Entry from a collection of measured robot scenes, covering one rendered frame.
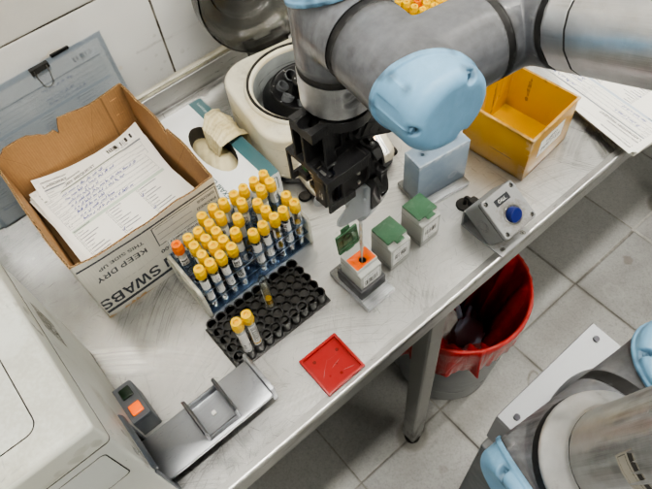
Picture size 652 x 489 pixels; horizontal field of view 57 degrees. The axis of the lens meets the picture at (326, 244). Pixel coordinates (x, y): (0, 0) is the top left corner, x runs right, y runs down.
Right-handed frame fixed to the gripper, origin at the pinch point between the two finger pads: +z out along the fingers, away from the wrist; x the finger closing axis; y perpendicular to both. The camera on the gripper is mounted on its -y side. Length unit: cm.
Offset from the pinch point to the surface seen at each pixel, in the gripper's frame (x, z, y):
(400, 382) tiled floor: -6, 108, -17
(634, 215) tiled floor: 5, 108, -115
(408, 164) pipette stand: -7.7, 12.2, -17.1
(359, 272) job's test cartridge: 1.2, 13.1, 1.6
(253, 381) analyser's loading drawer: 2.6, 16.5, 22.7
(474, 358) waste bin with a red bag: 11, 67, -22
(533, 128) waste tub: -2.6, 19.7, -43.6
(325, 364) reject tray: 6.0, 20.3, 12.9
